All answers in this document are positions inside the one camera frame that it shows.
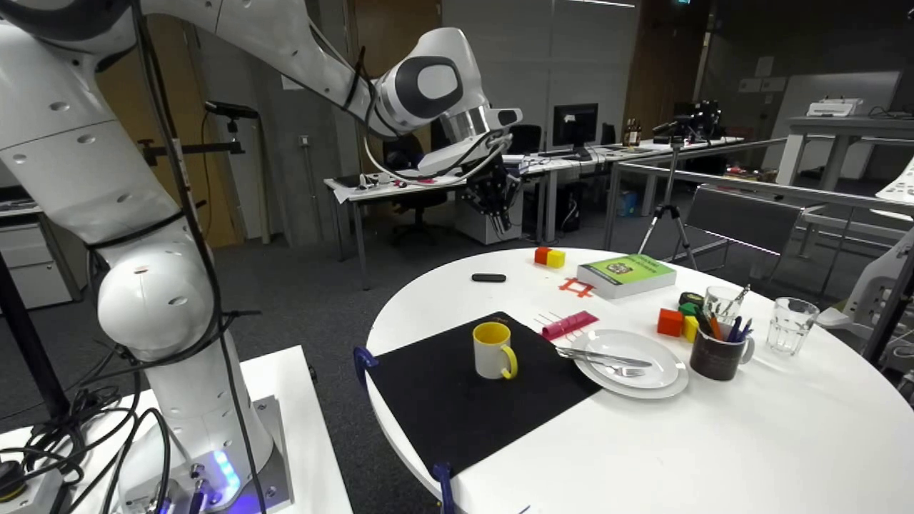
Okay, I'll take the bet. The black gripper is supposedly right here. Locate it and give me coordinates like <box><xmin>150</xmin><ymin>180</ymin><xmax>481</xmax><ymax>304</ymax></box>
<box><xmin>464</xmin><ymin>155</ymin><xmax>524</xmax><ymax>230</ymax></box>

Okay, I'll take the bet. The white mug yellow inside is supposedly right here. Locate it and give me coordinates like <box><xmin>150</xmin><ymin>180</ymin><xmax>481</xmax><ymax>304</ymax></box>
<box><xmin>471</xmin><ymin>319</ymin><xmax>524</xmax><ymax>382</ymax></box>

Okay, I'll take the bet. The long white desk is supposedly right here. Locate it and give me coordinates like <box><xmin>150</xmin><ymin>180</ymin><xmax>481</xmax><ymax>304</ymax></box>
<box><xmin>327</xmin><ymin>137</ymin><xmax>751</xmax><ymax>267</ymax></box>

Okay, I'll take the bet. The black computer monitor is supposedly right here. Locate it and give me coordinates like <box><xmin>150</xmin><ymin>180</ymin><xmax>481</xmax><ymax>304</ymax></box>
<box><xmin>553</xmin><ymin>100</ymin><xmax>604</xmax><ymax>155</ymax></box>

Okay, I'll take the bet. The green book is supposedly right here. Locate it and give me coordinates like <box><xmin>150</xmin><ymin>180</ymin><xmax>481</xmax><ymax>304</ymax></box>
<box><xmin>574</xmin><ymin>252</ymin><xmax>680</xmax><ymax>302</ymax></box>

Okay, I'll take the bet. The silver knife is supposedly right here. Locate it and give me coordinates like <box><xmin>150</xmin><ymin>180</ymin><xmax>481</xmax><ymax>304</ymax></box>
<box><xmin>565</xmin><ymin>346</ymin><xmax>657</xmax><ymax>369</ymax></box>

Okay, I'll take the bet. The blue clamp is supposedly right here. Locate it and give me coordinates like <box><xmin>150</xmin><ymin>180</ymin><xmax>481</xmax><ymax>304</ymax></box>
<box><xmin>353</xmin><ymin>342</ymin><xmax>381</xmax><ymax>379</ymax></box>
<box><xmin>430</xmin><ymin>459</ymin><xmax>461</xmax><ymax>514</ymax></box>

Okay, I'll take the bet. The black table mat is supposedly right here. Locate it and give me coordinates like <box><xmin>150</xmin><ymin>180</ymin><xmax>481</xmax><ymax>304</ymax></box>
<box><xmin>365</xmin><ymin>309</ymin><xmax>607</xmax><ymax>480</ymax></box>

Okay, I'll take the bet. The silver fork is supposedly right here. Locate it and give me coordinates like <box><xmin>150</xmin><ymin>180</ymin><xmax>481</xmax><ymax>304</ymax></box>
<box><xmin>574</xmin><ymin>357</ymin><xmax>655</xmax><ymax>379</ymax></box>

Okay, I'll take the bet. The orange-red cube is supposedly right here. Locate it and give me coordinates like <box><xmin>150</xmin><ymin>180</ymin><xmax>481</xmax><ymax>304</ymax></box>
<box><xmin>655</xmin><ymin>304</ymin><xmax>688</xmax><ymax>339</ymax></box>

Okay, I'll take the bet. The green cube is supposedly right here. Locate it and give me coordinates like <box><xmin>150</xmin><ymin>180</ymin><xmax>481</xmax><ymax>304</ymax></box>
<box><xmin>677</xmin><ymin>287</ymin><xmax>708</xmax><ymax>319</ymax></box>

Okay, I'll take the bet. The white plate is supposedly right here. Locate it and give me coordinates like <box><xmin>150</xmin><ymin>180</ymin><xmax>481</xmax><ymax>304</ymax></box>
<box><xmin>570</xmin><ymin>324</ymin><xmax>695</xmax><ymax>403</ymax></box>

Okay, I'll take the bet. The grey chair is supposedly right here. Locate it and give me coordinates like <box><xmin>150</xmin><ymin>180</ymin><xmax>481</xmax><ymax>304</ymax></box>
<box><xmin>680</xmin><ymin>182</ymin><xmax>808</xmax><ymax>283</ymax></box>

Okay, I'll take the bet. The white pen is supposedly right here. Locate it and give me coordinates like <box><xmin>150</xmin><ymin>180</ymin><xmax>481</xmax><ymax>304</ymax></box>
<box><xmin>720</xmin><ymin>280</ymin><xmax>754</xmax><ymax>324</ymax></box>

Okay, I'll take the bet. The black pen cup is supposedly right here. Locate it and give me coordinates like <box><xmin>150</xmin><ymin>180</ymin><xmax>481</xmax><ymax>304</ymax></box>
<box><xmin>688</xmin><ymin>322</ymin><xmax>758</xmax><ymax>382</ymax></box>

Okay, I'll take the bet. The clear drinking glass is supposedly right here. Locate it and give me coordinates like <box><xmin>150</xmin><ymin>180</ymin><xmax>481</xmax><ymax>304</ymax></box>
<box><xmin>765</xmin><ymin>293</ymin><xmax>822</xmax><ymax>357</ymax></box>

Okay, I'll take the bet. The round white table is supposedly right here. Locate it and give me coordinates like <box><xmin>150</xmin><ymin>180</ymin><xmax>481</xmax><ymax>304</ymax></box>
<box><xmin>364</xmin><ymin>245</ymin><xmax>914</xmax><ymax>514</ymax></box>

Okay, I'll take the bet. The white flat box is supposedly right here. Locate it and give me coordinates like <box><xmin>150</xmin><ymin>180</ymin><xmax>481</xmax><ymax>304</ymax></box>
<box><xmin>807</xmin><ymin>95</ymin><xmax>868</xmax><ymax>119</ymax></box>

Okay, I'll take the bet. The grey high table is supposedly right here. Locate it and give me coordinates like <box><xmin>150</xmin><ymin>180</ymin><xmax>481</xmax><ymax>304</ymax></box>
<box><xmin>774</xmin><ymin>112</ymin><xmax>914</xmax><ymax>187</ymax></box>

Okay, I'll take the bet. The grey drawer cabinet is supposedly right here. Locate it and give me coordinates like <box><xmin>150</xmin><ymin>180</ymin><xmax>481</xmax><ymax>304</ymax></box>
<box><xmin>0</xmin><ymin>223</ymin><xmax>98</xmax><ymax>312</ymax></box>

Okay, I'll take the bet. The white power strip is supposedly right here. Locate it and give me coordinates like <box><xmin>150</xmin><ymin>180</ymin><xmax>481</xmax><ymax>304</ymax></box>
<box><xmin>0</xmin><ymin>453</ymin><xmax>67</xmax><ymax>514</ymax></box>

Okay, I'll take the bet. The orange plastic frame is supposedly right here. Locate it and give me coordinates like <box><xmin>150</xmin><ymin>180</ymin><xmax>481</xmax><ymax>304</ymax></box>
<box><xmin>558</xmin><ymin>273</ymin><xmax>597</xmax><ymax>299</ymax></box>

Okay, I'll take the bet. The camera tripod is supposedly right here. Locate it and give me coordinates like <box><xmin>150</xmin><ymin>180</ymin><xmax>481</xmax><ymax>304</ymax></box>
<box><xmin>635</xmin><ymin>130</ymin><xmax>711</xmax><ymax>267</ymax></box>

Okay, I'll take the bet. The black camera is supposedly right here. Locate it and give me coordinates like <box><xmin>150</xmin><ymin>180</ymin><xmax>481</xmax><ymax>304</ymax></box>
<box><xmin>651</xmin><ymin>96</ymin><xmax>725</xmax><ymax>139</ymax></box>

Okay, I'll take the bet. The grey metal frame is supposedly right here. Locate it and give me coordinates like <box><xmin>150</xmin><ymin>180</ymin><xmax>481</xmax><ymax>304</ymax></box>
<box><xmin>608</xmin><ymin>156</ymin><xmax>914</xmax><ymax>252</ymax></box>

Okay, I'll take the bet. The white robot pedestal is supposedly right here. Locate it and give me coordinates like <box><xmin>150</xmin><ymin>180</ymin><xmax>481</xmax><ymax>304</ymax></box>
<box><xmin>0</xmin><ymin>342</ymin><xmax>355</xmax><ymax>514</ymax></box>

